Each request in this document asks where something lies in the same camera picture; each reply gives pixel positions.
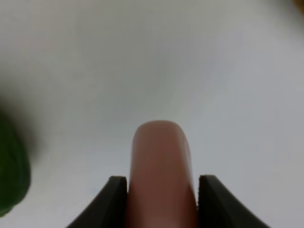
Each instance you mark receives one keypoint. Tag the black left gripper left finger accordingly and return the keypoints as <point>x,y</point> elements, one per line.
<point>108,208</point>

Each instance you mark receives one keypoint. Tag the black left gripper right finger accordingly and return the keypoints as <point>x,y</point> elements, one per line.
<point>219,208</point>

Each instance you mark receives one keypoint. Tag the bright green lime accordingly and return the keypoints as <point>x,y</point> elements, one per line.
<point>15,171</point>

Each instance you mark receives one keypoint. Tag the pink bottle white cap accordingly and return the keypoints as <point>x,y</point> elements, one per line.
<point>161,192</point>

